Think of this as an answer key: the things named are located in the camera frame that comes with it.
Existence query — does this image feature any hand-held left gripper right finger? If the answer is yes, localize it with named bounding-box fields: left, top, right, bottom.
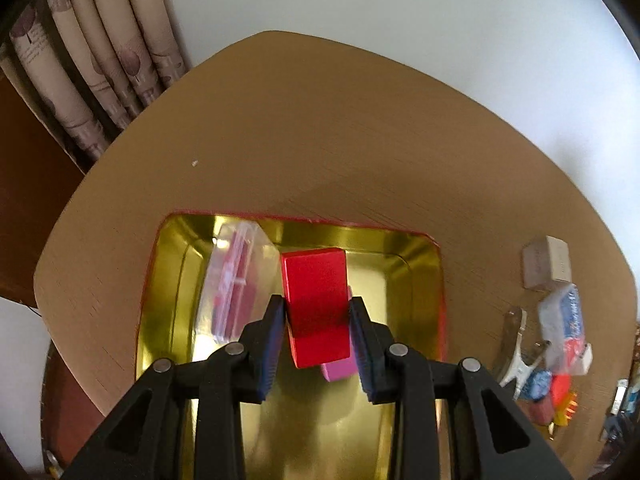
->
left=348, top=296, right=576, bottom=480

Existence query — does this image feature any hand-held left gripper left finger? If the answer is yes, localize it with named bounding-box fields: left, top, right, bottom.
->
left=60, top=294, right=287, bottom=480

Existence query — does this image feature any pink wooden block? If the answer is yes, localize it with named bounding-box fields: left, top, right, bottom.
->
left=320, top=285, right=359, bottom=383

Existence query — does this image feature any red yellow striped block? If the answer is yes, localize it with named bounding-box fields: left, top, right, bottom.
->
left=549, top=374, right=580, bottom=428

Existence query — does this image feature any gold metal tray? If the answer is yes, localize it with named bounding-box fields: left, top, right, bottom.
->
left=135, top=211, right=448, bottom=480

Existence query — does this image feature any clear case with pink pad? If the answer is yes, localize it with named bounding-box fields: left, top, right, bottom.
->
left=197, top=220, right=284, bottom=346
left=522, top=394, right=556, bottom=426

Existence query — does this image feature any red wooden block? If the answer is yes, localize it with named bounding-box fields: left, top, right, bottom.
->
left=281, top=248, right=352, bottom=369

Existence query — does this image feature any blue patterned small tin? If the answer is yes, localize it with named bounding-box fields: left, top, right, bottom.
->
left=517, top=370, right=554, bottom=404

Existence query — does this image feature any white floss box blue label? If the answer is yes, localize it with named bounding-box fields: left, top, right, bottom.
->
left=537, top=283, right=594, bottom=377

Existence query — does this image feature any beige cardboard box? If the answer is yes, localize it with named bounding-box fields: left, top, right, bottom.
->
left=522, top=236, right=572, bottom=291

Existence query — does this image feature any brown wooden door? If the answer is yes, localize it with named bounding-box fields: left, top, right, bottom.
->
left=0, top=67, right=87, bottom=309

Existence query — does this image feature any beige printed curtain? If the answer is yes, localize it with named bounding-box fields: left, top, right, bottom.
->
left=0, top=0, right=193, bottom=163

